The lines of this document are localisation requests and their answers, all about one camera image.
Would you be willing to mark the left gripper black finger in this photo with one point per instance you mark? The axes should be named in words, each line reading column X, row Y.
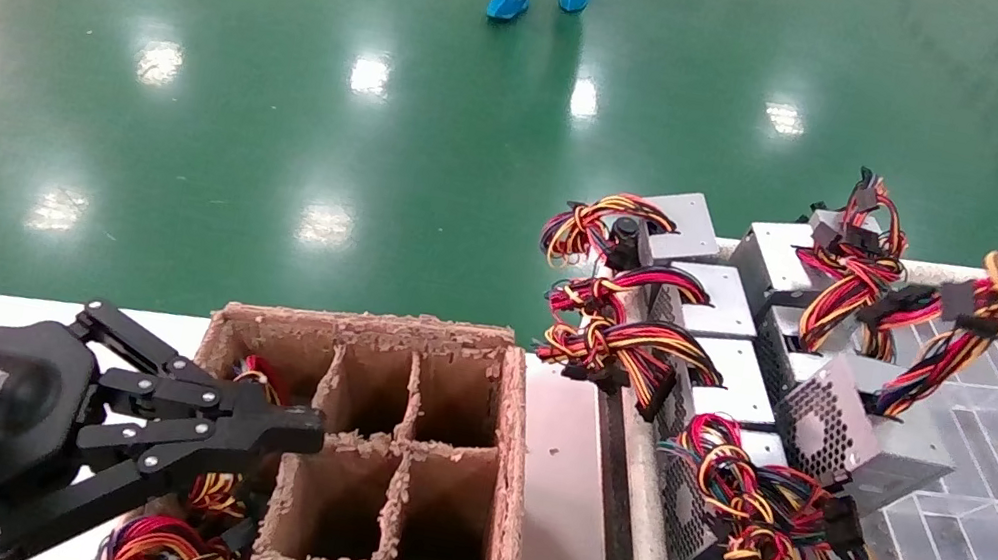
column 155, row 456
column 177, row 388

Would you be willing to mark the silver power supply unit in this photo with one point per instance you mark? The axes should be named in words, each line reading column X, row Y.
column 718, row 307
column 773, row 351
column 685, row 499
column 691, row 221
column 897, row 448
column 772, row 255
column 741, row 381

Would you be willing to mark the brown cardboard divider box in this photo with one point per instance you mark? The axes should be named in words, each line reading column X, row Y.
column 514, row 465

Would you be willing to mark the silver metal plate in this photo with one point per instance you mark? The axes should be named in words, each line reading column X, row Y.
column 555, row 492

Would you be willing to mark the black cylindrical plug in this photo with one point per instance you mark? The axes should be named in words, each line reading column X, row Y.
column 626, row 235

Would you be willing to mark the long white pipe rail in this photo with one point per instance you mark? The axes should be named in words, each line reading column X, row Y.
column 951, row 274

